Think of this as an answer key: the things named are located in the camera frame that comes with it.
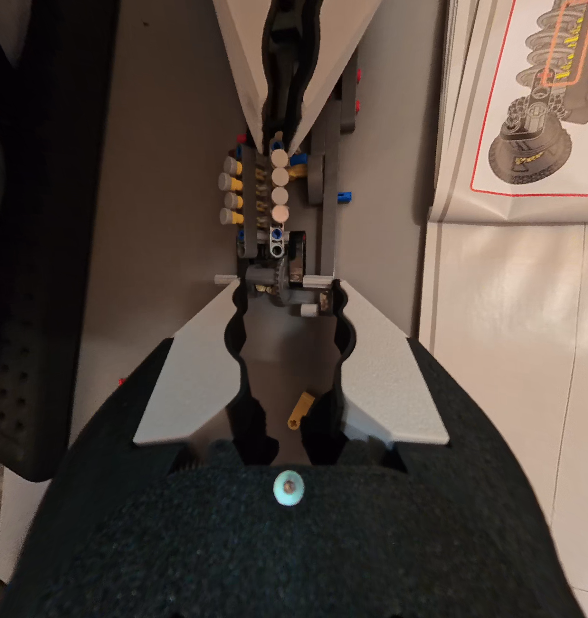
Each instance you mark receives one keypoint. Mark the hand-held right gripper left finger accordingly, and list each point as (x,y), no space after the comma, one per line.
(187,386)

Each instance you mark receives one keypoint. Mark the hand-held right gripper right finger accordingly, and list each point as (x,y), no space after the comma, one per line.
(395,386)

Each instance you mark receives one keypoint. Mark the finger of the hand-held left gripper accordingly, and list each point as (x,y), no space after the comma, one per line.
(342,38)
(241,38)

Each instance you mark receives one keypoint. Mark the brick-built engine block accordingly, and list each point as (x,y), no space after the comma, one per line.
(249,203)

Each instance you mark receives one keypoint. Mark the brick-built car chassis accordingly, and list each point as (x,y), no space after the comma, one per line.
(329,217)

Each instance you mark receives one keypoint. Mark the yellow toy liftarm piece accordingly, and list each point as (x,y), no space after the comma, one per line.
(300,410)

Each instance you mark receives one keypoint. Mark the building instruction booklet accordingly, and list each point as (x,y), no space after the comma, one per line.
(506,338)

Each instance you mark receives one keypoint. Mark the black perforated pad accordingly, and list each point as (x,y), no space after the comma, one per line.
(47,241)

